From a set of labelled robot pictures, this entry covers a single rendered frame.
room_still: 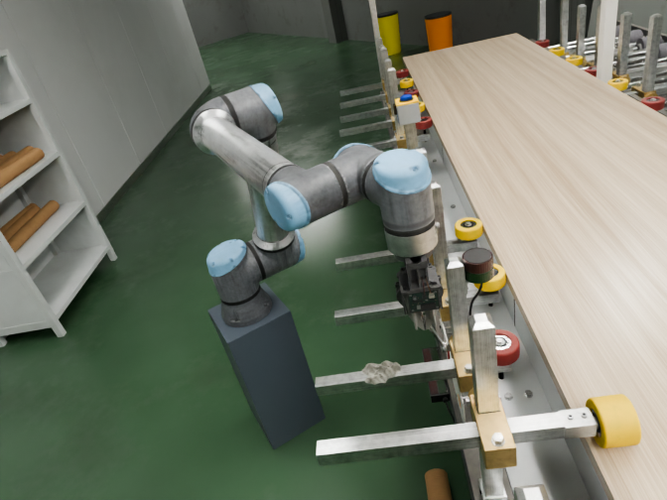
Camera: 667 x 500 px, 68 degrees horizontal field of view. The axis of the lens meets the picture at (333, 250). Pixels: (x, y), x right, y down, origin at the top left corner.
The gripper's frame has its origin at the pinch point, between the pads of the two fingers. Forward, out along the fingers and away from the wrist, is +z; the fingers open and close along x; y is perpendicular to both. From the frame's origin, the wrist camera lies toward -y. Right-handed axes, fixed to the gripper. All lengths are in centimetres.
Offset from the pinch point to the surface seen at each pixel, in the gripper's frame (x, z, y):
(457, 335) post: 6.7, 8.7, -3.8
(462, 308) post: 8.4, 1.1, -3.8
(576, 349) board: 29.2, 10.5, 3.1
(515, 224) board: 32, 11, -48
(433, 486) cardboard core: -4, 93, -22
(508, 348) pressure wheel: 16.4, 9.9, 0.9
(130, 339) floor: -164, 100, -137
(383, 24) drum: 33, 55, -743
